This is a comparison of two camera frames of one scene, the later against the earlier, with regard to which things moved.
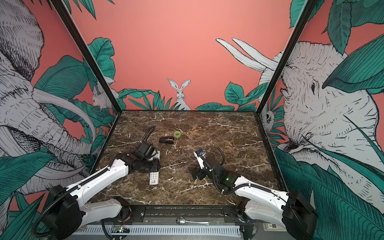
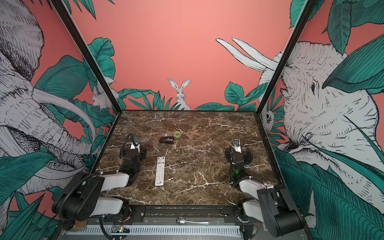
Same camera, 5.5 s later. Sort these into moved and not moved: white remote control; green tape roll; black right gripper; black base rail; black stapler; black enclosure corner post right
Moved: white remote control; black right gripper
Not moved: black stapler; black enclosure corner post right; green tape roll; black base rail
